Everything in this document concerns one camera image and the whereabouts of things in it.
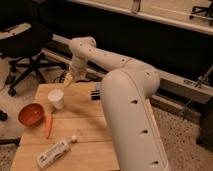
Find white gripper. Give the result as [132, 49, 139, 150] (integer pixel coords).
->
[64, 56, 87, 88]

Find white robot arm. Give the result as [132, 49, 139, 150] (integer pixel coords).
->
[69, 37, 171, 171]

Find black striped small box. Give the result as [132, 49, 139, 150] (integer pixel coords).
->
[91, 82, 101, 100]

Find orange bowl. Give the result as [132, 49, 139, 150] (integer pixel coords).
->
[18, 103, 44, 127]

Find black office chair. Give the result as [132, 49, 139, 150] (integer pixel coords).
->
[0, 0, 66, 96]

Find white plastic bottle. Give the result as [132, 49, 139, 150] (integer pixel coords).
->
[36, 135, 77, 169]

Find office chair base background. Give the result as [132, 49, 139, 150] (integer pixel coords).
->
[189, 0, 213, 25]

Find black cable on floor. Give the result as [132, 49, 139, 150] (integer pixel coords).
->
[53, 69, 72, 84]

